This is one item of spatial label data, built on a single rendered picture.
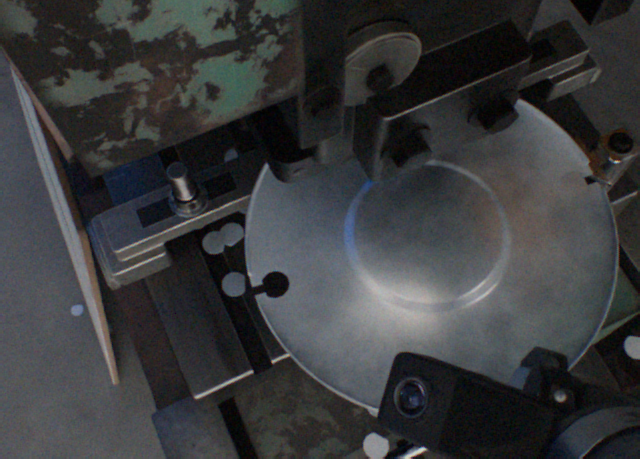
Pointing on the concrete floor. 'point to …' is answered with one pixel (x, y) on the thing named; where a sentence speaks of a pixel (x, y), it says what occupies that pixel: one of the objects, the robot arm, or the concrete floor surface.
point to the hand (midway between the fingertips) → (506, 400)
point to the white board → (52, 171)
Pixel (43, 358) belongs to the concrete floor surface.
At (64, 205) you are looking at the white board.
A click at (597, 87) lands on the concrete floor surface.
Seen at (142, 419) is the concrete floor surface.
